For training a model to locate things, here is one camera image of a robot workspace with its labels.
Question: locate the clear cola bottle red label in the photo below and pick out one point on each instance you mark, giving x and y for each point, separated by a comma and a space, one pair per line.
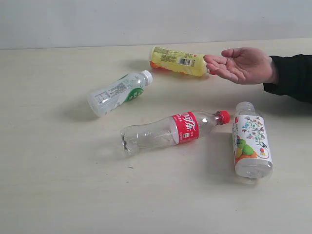
170, 131

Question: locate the floral label clear bottle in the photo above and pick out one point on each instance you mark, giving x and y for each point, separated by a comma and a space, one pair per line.
252, 156

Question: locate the yellow label bottle red cap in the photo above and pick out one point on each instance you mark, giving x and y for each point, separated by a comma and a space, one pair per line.
187, 63

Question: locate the black sleeved forearm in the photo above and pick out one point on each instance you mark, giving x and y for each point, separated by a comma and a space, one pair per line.
294, 77

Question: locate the open human hand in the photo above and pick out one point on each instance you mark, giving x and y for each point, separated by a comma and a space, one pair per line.
243, 65

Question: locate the green label bottle white cap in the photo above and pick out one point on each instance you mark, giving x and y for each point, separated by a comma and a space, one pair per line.
130, 86

